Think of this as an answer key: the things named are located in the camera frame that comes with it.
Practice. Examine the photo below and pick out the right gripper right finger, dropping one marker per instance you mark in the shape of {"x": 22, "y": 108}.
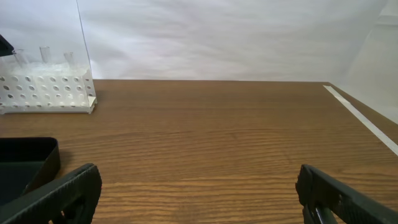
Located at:
{"x": 335, "y": 194}

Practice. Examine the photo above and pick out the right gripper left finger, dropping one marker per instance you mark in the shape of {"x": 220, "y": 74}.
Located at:
{"x": 62, "y": 193}

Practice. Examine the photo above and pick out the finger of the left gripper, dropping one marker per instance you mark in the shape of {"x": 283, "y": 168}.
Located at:
{"x": 4, "y": 47}

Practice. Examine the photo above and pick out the clear test tube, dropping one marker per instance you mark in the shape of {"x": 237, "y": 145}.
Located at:
{"x": 20, "y": 57}
{"x": 69, "y": 59}
{"x": 45, "y": 54}

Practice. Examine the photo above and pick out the black tray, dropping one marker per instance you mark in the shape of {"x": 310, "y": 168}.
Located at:
{"x": 21, "y": 149}

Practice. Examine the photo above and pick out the white test tube rack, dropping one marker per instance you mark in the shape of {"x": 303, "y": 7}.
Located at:
{"x": 46, "y": 90}

